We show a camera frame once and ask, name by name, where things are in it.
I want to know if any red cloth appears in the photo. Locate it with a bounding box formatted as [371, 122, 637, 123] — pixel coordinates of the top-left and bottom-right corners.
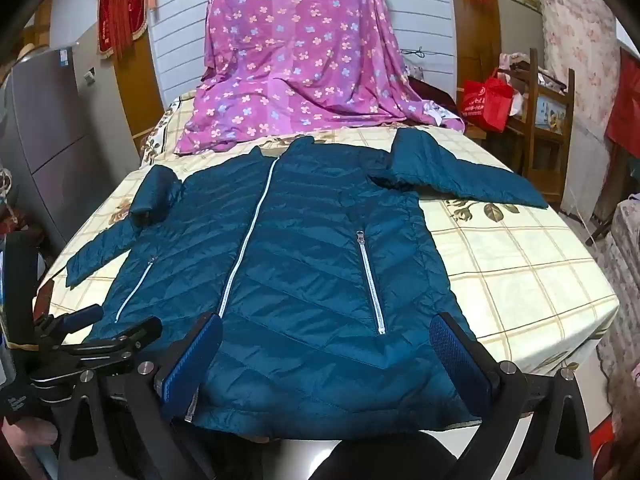
[605, 47, 640, 158]

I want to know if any pale floral curtain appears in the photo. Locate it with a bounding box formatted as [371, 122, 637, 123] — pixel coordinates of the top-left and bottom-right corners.
[532, 0, 623, 211]

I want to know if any teal quilted down jacket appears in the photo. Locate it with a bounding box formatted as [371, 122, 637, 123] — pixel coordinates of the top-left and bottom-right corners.
[66, 127, 550, 433]

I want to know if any grey floral cloth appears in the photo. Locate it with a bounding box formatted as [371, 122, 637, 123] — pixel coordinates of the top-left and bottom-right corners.
[595, 195, 640, 401]

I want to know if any red banner with tassels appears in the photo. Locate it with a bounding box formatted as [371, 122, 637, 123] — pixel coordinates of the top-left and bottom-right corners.
[95, 0, 151, 58]

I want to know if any pale pink garment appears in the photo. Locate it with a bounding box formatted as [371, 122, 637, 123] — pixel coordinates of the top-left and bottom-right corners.
[497, 52, 532, 82]

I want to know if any wooden chair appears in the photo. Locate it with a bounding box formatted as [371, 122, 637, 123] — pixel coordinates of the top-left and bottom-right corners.
[492, 49, 576, 206]

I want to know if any grey refrigerator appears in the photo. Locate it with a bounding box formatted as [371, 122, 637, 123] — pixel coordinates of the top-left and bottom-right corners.
[0, 25, 151, 256]

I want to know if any red shopping bag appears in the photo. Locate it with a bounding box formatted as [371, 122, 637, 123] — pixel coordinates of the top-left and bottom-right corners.
[461, 67, 516, 133]

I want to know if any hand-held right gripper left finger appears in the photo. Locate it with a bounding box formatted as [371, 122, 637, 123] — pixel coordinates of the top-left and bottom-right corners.
[52, 312, 224, 480]

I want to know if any cream floral checked bed sheet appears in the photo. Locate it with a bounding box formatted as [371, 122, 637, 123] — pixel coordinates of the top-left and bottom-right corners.
[32, 92, 621, 431]

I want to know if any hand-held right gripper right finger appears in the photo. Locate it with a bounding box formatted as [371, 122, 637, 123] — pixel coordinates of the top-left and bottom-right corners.
[430, 312, 596, 480]

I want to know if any white panelled headboard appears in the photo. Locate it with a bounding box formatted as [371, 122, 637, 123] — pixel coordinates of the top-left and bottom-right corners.
[150, 0, 458, 111]

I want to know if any purple floral bed cover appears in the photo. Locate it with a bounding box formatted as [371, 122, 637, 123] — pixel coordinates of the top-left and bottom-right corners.
[175, 0, 466, 155]

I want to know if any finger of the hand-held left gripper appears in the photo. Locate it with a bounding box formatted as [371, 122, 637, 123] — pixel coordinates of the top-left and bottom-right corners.
[30, 316, 163, 392]
[34, 304, 104, 346]

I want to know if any person's left hand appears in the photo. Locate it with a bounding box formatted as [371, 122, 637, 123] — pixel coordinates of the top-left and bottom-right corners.
[0, 410, 60, 480]

